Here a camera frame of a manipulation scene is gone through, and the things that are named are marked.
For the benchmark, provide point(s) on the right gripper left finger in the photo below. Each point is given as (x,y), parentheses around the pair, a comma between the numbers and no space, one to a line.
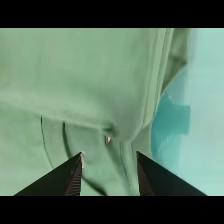
(58,183)

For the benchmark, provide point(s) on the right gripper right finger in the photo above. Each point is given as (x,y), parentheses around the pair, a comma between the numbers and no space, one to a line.
(160,181)

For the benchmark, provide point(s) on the green shirt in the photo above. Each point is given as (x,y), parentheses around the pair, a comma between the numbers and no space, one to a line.
(83,76)

